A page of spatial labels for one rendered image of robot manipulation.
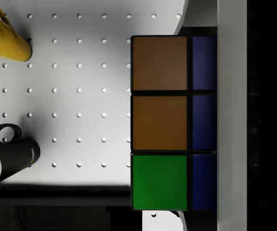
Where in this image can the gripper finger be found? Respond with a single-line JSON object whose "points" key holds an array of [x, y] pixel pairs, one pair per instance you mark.
{"points": [[201, 14], [201, 221]]}

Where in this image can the puzzle cube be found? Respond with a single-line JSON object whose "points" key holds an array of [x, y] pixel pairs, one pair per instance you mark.
{"points": [[160, 122]]}

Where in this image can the black mug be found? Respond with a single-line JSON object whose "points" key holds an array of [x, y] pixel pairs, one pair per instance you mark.
{"points": [[15, 154]]}

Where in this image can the yellow mug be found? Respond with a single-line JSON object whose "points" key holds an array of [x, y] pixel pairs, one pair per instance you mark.
{"points": [[3, 41]]}

